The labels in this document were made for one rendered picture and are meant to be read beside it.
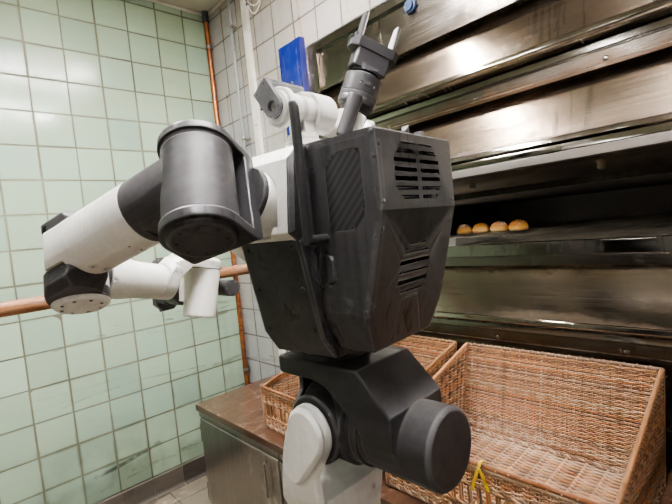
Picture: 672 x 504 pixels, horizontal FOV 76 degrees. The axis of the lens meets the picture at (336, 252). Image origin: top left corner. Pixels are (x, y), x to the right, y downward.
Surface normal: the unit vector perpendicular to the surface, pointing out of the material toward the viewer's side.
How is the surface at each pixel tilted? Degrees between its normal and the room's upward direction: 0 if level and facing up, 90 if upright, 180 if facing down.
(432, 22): 90
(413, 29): 90
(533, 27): 70
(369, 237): 90
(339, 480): 17
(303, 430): 90
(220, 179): 65
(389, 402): 45
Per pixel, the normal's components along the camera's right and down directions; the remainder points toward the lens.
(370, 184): -0.65, 0.11
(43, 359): 0.68, -0.04
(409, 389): 0.42, -0.73
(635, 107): -0.72, -0.24
